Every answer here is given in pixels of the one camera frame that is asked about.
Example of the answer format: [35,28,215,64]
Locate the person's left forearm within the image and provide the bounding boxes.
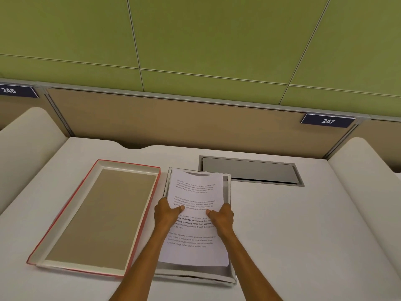
[109,225,176,301]

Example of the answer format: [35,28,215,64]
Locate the silver box tray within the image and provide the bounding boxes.
[154,167,237,284]

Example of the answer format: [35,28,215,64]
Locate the beige desk partition panel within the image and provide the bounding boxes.
[46,87,358,159]

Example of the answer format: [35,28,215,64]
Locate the white desk side divider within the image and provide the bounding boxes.
[0,107,68,213]
[327,137,401,248]

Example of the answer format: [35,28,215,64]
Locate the grey desk cable flap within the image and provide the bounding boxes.
[199,155,305,187]

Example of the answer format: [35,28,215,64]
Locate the person's right forearm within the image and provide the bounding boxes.
[216,229,283,301]

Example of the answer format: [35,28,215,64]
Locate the person's left hand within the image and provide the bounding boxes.
[154,198,185,234]

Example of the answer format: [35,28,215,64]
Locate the red-edged box lid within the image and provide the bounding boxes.
[26,159,161,277]

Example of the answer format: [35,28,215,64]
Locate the dark blue number sign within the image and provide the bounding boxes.
[0,85,39,99]
[300,114,356,128]

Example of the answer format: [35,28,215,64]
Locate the person's right hand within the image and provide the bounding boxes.
[206,203,235,239]

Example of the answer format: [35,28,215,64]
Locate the printed white paper sheets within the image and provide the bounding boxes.
[157,168,230,267]

